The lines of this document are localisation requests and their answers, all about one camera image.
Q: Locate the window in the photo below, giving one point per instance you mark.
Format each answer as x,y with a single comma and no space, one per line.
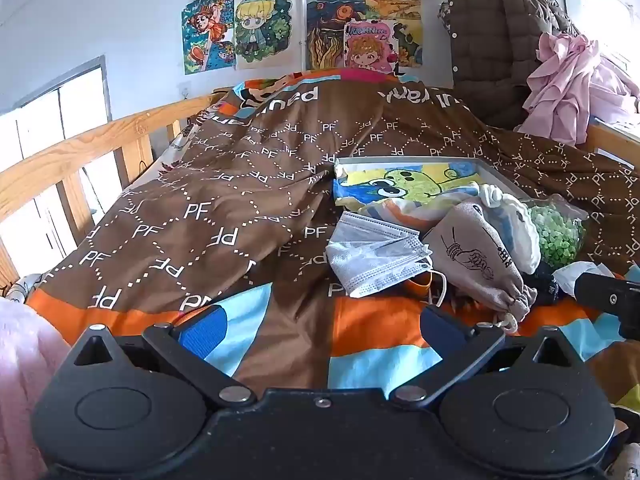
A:
45,110

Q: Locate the grey tray with cartoon picture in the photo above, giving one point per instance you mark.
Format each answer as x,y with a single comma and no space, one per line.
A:
425,180

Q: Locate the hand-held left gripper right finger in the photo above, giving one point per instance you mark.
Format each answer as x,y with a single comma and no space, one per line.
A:
442,332

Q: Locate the orange cup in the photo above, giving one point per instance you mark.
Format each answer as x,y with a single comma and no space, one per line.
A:
417,284

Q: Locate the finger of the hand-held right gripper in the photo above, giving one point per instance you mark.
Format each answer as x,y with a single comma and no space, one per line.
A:
607,297
631,327

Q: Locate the dinosaur landscape wall poster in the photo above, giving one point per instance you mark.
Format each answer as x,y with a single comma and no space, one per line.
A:
400,7

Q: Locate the seaweed wall poster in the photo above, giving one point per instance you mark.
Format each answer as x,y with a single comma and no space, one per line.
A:
327,30

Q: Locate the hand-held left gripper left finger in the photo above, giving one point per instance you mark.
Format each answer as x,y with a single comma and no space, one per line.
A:
202,332

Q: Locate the orange-haired girl wall poster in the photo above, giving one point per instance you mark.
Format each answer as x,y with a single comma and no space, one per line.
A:
205,35

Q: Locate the striped towel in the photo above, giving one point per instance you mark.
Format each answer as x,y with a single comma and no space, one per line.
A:
395,215

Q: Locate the pink fluffy cloth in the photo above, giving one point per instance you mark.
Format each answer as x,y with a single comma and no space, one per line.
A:
25,360

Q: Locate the wooden bed rail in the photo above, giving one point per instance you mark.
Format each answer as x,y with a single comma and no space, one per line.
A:
172,147

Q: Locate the pink-bordered cartoon wall poster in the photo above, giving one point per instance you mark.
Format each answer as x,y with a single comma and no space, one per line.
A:
370,50

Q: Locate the white tissue packet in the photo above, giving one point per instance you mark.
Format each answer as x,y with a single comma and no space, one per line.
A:
570,277

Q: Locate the brown printed blanket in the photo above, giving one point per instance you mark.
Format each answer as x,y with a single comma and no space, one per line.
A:
225,185

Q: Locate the white and blue sock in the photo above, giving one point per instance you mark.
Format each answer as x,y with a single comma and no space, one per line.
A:
520,230

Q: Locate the brown quilted jacket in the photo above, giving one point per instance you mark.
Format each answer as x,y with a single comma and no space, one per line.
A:
495,35

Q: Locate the pink garment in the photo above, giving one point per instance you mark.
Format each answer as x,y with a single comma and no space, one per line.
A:
565,85

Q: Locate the black sock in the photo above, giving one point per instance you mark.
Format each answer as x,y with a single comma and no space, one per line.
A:
545,287

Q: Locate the white face mask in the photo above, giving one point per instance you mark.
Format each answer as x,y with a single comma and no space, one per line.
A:
370,255

